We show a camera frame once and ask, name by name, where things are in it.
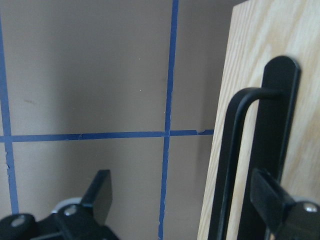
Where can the black upper drawer handle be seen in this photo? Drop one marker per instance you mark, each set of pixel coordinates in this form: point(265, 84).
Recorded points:
point(276, 104)

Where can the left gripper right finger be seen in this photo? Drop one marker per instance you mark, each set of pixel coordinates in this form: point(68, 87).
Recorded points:
point(269, 199)

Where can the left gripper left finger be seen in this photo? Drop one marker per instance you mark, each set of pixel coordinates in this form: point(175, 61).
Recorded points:
point(97, 200)

